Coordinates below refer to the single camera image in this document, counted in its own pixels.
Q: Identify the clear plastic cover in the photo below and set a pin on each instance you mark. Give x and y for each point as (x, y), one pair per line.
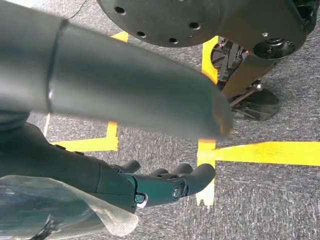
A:
(107, 218)

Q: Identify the yellow tape square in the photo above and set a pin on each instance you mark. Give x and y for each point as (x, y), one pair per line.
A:
(263, 153)

